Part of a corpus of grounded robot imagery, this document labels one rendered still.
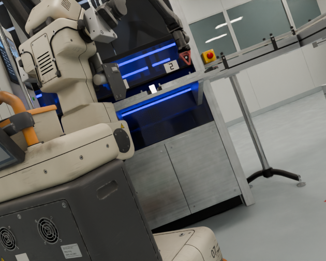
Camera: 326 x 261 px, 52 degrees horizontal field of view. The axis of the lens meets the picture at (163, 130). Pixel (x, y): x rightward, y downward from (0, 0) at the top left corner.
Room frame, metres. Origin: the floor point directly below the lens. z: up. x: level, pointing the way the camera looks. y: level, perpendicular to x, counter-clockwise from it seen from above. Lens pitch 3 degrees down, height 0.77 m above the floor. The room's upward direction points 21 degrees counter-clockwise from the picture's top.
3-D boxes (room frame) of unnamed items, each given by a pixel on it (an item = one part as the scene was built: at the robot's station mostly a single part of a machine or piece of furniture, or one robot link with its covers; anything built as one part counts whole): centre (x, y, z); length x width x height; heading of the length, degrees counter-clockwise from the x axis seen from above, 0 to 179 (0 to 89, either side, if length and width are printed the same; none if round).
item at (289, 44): (2.30, -0.73, 0.92); 0.69 x 0.15 x 0.16; 91
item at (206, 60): (2.15, -0.45, 1.00); 0.08 x 0.07 x 0.07; 1
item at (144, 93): (2.02, 0.14, 0.90); 0.34 x 0.26 x 0.04; 1
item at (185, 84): (1.95, -0.03, 0.87); 0.70 x 0.48 x 0.02; 91
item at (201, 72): (2.03, -0.20, 0.90); 0.34 x 0.26 x 0.04; 1
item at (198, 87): (1.95, -0.28, 0.80); 0.34 x 0.03 x 0.13; 1
